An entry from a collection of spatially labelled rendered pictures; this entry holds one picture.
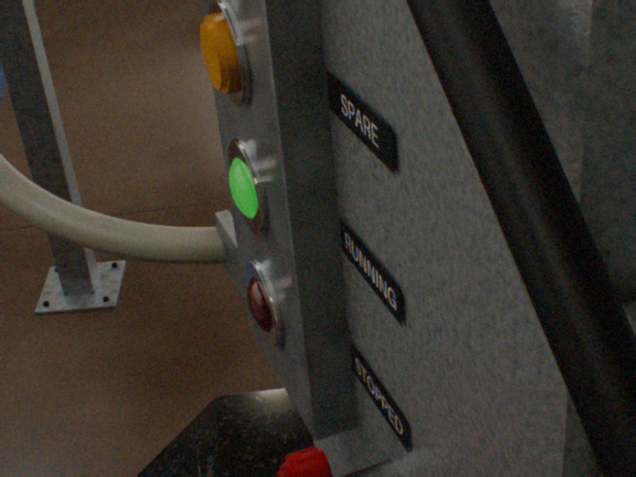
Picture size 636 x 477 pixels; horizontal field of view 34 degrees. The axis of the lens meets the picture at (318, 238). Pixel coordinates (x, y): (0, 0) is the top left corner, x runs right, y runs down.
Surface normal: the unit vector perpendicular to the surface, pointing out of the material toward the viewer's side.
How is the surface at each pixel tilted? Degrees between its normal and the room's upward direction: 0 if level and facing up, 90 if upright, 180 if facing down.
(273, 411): 0
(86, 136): 0
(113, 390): 0
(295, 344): 90
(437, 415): 90
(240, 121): 90
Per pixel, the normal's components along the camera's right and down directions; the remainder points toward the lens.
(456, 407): -0.93, 0.26
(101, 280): -0.08, -0.84
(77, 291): 0.03, 0.54
